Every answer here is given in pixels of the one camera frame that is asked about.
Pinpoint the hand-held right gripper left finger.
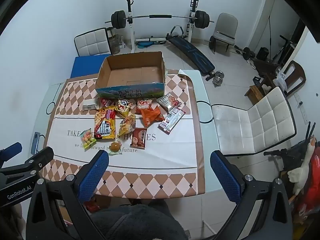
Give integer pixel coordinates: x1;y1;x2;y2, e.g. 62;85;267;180
26;150;110;240

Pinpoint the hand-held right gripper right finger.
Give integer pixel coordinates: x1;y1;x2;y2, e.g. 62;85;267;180
210;150;293;240

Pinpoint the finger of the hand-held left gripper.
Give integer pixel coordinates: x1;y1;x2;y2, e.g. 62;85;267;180
0;142;23;158
0;147;54;178

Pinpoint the brown snack packet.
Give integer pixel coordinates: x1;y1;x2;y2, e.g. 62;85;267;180
130;127;147;150

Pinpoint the long red silver snack packet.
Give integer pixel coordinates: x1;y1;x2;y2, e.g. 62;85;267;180
157;107;186;134

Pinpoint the cardboard box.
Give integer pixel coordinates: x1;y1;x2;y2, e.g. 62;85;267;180
95;51;167;99

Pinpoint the person's left forearm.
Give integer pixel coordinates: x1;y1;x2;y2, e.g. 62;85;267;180
0;202;28;240

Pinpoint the grey phone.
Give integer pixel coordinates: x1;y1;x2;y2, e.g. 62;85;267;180
31;132;41;155

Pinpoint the round brown pastry packet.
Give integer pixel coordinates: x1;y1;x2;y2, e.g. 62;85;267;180
107;141;123;155

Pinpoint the pastel candy packet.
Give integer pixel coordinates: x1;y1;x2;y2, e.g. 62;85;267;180
79;129;97;149

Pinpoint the large yellow red snack bag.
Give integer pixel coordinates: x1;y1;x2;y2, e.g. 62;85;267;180
94;106;117;140

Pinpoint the checkered printed tablecloth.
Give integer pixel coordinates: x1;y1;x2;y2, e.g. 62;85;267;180
39;74;206;201

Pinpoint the person's dark clothing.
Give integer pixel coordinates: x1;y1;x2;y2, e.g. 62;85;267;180
89;201;189;240

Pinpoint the large white padded chair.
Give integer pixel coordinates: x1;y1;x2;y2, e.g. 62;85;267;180
211;86;297;158

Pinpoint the red cartoon face snack packet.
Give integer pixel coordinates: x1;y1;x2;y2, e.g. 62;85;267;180
136;97;154;113
117;98;135;118

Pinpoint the orange snack packet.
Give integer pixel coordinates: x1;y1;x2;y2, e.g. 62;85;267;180
140;106;165;128

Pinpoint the white goose plush toy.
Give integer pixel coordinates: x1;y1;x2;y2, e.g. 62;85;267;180
287;137;317;203

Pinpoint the small wooden stool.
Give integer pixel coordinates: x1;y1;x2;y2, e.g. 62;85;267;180
244;85;266;105

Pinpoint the white oat cookie packet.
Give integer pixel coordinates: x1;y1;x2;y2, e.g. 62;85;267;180
156;92;183;110

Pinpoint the chrome dumbbell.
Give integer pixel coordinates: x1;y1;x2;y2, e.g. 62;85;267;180
212;71;225;87

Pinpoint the blue mat board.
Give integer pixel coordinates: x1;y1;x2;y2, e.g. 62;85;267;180
70;54;111;78

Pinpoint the white plastic bag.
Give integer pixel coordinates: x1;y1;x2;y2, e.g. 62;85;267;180
273;72;288;91

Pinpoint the brown wooden chair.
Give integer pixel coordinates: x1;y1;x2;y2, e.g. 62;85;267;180
276;60;307;97

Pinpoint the black dumbbell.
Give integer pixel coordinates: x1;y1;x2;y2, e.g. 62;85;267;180
234;45;256;61

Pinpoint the white padded chair back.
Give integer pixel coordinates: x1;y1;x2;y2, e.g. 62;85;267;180
74;27;112;57

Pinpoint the black sit-up bench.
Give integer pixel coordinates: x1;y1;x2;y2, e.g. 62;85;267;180
166;35;216;81

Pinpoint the glass jar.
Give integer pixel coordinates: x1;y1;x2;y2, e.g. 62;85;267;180
107;29;121;55

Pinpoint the black speaker box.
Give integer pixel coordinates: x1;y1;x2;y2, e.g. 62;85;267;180
257;47;270;61

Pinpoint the white barbell rack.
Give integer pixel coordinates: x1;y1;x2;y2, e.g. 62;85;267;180
126;0;198;53

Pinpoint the grey chair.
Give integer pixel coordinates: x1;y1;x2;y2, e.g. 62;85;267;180
212;12;238;53

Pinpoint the barbell with black plates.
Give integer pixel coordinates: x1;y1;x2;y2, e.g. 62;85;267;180
105;10;215;30

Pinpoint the black cable loop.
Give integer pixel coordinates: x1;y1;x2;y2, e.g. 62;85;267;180
196;101;215;125
46;101;57;115

